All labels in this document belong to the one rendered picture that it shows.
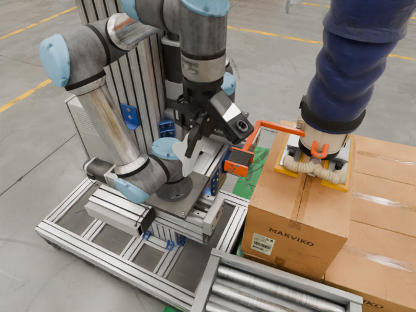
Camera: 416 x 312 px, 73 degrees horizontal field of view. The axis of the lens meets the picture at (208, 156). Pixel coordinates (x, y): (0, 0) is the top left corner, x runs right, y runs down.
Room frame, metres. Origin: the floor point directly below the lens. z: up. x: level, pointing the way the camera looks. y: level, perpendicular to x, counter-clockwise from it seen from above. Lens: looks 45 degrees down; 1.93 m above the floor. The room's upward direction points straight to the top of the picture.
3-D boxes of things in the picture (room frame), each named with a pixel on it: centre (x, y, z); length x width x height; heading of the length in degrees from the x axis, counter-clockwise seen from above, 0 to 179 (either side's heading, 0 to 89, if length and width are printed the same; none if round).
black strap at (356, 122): (0.89, -0.47, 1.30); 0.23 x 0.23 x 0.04
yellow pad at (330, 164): (0.85, -0.56, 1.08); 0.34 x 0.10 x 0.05; 156
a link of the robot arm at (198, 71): (0.45, 0.01, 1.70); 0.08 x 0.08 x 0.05
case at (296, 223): (0.90, -0.47, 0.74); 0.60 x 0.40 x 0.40; 157
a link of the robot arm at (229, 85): (1.18, -0.07, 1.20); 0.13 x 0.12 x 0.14; 1
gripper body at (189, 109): (0.46, 0.01, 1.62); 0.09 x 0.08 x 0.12; 48
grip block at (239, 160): (0.72, -0.11, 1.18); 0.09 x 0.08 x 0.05; 66
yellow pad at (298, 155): (0.93, -0.39, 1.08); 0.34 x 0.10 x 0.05; 156
